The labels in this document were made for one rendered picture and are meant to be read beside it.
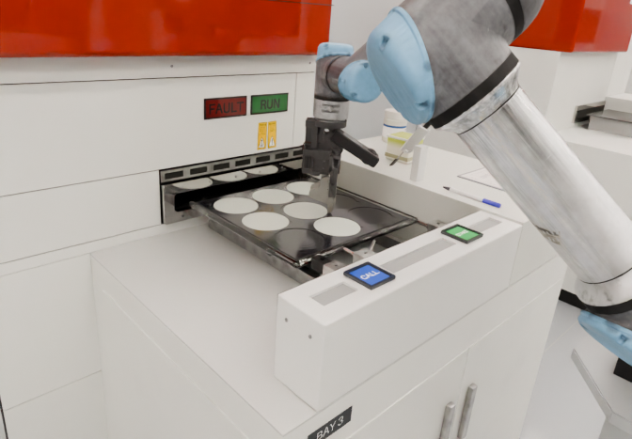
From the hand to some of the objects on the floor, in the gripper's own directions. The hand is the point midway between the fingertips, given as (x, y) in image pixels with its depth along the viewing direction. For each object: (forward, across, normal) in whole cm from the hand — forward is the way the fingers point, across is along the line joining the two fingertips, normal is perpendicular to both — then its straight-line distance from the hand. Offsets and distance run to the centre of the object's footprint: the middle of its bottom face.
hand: (332, 207), depth 114 cm
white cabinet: (+92, +1, +6) cm, 92 cm away
